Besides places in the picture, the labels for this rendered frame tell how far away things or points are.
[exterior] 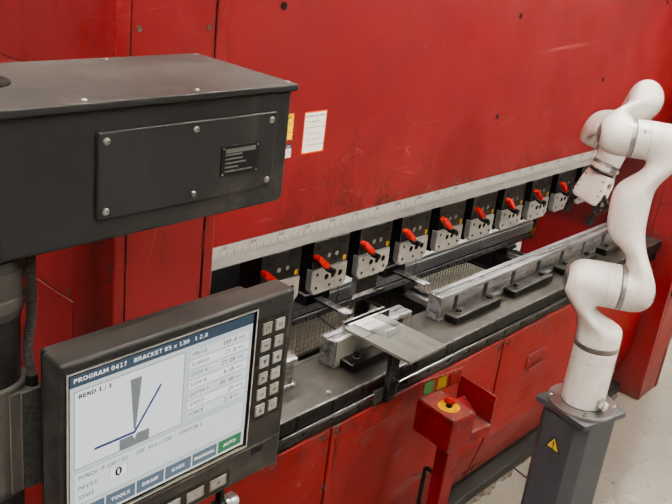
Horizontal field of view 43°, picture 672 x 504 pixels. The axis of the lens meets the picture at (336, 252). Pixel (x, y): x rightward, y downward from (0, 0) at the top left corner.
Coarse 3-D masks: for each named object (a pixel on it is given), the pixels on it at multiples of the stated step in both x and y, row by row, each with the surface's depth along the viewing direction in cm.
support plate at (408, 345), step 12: (360, 336) 263; (372, 336) 264; (396, 336) 265; (408, 336) 266; (420, 336) 267; (384, 348) 257; (396, 348) 258; (408, 348) 259; (420, 348) 260; (432, 348) 261; (408, 360) 252
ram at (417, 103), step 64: (256, 0) 193; (320, 0) 208; (384, 0) 226; (448, 0) 246; (512, 0) 271; (576, 0) 302; (640, 0) 340; (256, 64) 200; (320, 64) 216; (384, 64) 235; (448, 64) 257; (512, 64) 284; (576, 64) 318; (640, 64) 360; (384, 128) 244; (448, 128) 269; (512, 128) 298; (576, 128) 336; (320, 192) 233; (384, 192) 255; (256, 256) 222
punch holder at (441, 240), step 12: (456, 204) 287; (432, 216) 284; (444, 216) 284; (456, 216) 290; (432, 228) 285; (444, 228) 287; (456, 228) 292; (432, 240) 286; (444, 240) 289; (456, 240) 295
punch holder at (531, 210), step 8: (552, 176) 334; (528, 184) 325; (536, 184) 326; (544, 184) 331; (528, 192) 326; (544, 192) 333; (528, 200) 327; (528, 208) 327; (536, 208) 333; (544, 208) 337; (528, 216) 329; (536, 216) 334
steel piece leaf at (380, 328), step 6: (366, 324) 270; (372, 324) 271; (378, 324) 271; (384, 324) 272; (402, 324) 269; (372, 330) 267; (378, 330) 267; (384, 330) 268; (390, 330) 268; (396, 330) 267; (384, 336) 264; (390, 336) 265
